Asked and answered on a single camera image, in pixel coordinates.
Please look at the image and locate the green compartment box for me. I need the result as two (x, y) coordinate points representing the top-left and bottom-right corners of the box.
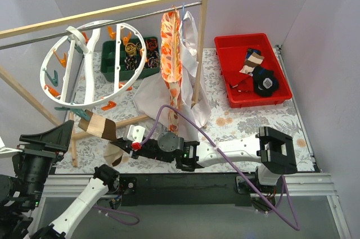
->
(100, 37), (160, 82)

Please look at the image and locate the black sock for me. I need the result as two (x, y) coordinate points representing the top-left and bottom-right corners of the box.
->
(252, 66), (280, 97)
(246, 48), (264, 60)

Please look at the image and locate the red plastic tray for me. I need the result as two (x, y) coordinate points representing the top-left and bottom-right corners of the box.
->
(214, 33), (292, 108)

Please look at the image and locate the white shirt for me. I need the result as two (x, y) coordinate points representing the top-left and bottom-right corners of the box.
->
(133, 11), (211, 127)

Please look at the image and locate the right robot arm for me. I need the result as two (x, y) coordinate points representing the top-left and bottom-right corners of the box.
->
(112, 126), (298, 193)

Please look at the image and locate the floral table mat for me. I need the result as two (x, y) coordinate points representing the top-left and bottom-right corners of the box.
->
(55, 48), (314, 174)

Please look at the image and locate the red sock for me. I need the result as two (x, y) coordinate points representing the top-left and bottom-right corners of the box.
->
(223, 71), (254, 92)

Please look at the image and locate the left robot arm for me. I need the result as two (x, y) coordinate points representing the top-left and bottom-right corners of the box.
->
(1, 120), (120, 238)

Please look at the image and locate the wooden clothes rack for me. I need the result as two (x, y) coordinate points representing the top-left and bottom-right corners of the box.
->
(0, 0), (209, 168)

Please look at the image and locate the beige brown striped sock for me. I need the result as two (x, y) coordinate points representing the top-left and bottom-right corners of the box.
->
(78, 110), (124, 167)

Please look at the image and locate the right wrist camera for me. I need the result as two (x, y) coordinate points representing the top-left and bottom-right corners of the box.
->
(123, 125), (145, 151)

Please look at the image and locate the teal clothes clip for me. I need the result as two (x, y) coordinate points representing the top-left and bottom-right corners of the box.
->
(55, 107), (91, 121)

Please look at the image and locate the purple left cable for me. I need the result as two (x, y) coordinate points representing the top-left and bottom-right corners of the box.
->
(91, 205), (141, 226)

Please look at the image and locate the white round clip hanger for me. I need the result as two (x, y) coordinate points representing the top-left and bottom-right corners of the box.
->
(39, 20), (147, 109)

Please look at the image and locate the orange floral dress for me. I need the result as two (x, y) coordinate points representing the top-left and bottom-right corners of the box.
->
(160, 10), (182, 134)

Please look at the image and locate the black base bar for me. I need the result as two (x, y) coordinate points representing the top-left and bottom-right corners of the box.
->
(120, 173), (251, 206)

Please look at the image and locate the orange clip rim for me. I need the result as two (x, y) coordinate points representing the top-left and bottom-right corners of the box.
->
(44, 84), (61, 98)

